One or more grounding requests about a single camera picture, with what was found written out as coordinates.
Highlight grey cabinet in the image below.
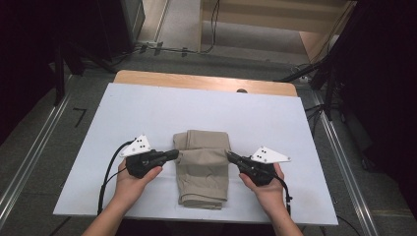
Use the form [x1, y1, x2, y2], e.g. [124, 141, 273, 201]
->
[119, 0, 147, 43]

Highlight hand-held gripper cable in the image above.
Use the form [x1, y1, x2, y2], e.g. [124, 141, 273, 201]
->
[274, 174, 294, 216]
[96, 140, 136, 216]

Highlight metal floor rail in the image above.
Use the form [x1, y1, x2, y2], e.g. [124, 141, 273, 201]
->
[0, 92, 72, 227]
[311, 89, 382, 236]

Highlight black metal stand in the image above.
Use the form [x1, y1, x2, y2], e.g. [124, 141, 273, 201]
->
[53, 38, 116, 106]
[278, 57, 338, 122]

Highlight beige pants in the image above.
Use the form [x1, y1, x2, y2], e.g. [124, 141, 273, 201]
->
[172, 129, 232, 210]

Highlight black hanging cables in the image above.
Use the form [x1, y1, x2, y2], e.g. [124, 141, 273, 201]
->
[201, 0, 221, 55]

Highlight beige stepped panel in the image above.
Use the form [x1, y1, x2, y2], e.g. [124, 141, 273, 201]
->
[200, 0, 357, 55]

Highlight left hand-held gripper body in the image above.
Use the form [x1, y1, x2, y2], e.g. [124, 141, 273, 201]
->
[119, 135, 168, 180]

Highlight person's right hand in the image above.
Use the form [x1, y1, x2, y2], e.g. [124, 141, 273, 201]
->
[238, 162, 288, 216]

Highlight left hand-held gripper cable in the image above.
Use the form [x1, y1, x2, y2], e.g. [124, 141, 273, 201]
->
[96, 140, 136, 216]

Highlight person's left hand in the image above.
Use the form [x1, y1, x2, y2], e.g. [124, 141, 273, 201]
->
[110, 158, 163, 214]

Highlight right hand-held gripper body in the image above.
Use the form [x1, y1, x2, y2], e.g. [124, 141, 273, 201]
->
[237, 146, 292, 188]

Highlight right hand-held gripper cable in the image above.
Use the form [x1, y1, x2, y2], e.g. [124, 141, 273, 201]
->
[274, 174, 294, 216]

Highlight black floor cables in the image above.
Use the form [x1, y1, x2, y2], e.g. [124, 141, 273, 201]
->
[111, 40, 201, 65]

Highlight wooden table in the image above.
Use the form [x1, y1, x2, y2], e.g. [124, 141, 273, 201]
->
[112, 69, 299, 98]

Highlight beige post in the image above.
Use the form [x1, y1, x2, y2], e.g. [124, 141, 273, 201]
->
[197, 0, 205, 53]

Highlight black curtain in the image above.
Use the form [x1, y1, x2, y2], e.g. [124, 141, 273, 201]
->
[0, 0, 126, 146]
[330, 0, 417, 217]

